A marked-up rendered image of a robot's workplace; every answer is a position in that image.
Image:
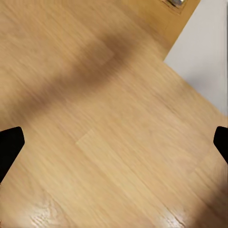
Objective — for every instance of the fixed window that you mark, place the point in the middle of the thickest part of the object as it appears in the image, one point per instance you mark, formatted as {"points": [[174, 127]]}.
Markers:
{"points": [[168, 17]]}

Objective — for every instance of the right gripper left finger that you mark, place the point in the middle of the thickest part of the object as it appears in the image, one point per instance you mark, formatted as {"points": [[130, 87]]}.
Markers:
{"points": [[11, 142]]}

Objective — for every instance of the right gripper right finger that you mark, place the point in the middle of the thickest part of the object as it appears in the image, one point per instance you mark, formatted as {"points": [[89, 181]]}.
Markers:
{"points": [[221, 141]]}

